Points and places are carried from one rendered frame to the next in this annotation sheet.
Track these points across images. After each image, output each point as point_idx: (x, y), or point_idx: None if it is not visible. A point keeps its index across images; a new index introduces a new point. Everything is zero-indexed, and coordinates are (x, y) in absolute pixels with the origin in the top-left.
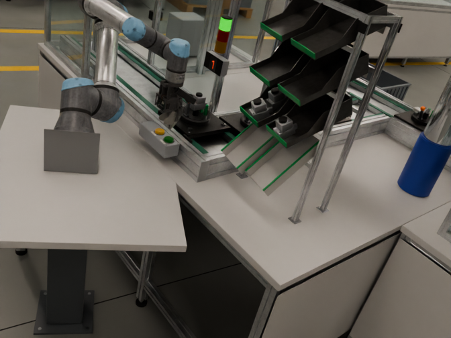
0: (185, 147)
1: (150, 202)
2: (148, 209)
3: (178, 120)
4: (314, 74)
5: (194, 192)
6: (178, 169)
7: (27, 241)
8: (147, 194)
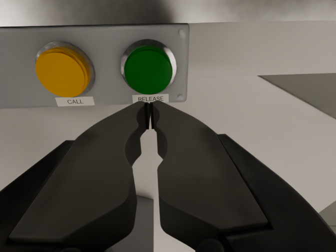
0: (231, 14)
1: (275, 157)
2: (287, 167)
3: (231, 144)
4: None
5: (323, 52)
6: (209, 26)
7: None
8: (253, 152)
